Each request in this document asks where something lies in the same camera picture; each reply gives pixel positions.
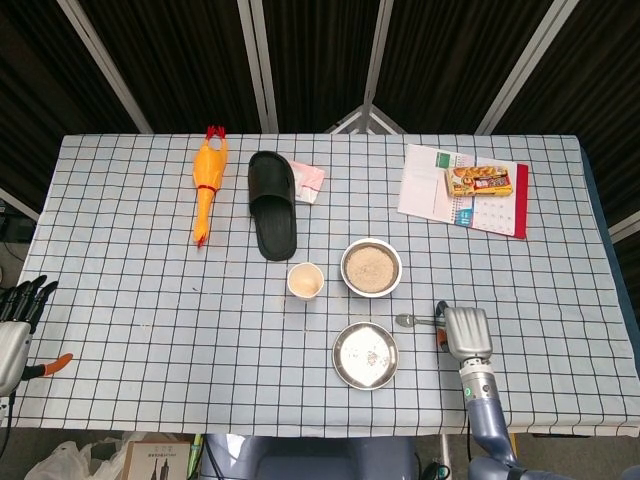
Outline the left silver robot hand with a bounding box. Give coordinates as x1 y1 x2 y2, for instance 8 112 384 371
0 274 74 399

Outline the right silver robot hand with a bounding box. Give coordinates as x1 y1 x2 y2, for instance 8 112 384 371
433 299 494 362

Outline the metal spoon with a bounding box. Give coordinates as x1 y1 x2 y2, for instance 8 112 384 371
396 313 441 330

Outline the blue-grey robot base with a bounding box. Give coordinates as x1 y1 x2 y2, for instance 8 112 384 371
199 433 419 480

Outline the steel bowl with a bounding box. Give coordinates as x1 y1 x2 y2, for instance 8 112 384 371
340 237 404 299
332 321 401 390

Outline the uncooked white rice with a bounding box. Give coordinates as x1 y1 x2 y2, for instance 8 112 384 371
347 245 396 290

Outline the white paper cup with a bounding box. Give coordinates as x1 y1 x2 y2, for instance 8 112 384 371
286 262 326 304

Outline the black equipment box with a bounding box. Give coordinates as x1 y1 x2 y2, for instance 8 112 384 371
0 199 37 247

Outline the white plastic bag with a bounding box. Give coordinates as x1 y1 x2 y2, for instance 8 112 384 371
24 437 134 480

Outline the blue checked tablecloth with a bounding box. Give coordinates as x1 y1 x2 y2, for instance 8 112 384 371
0 132 640 441

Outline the yellow curry box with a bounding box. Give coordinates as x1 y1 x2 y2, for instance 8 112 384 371
444 165 515 198

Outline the white red desk calendar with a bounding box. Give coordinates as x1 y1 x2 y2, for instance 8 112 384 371
397 143 530 240

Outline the brown cardboard box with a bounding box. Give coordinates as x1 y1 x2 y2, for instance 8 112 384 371
121 440 194 480

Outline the pink white plastic packet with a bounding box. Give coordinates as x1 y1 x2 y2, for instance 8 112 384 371
289 160 326 205

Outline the black rubber slipper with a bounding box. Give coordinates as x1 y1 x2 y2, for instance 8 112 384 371
247 150 299 261

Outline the white metal screen foot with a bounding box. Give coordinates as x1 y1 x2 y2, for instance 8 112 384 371
324 102 407 135

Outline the yellow rubber chicken toy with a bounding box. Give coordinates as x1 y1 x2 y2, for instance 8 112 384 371
192 125 231 250

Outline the black folding screen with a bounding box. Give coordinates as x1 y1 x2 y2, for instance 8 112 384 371
0 0 640 251

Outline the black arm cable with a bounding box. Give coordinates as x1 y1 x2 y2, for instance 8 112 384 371
0 392 14 451

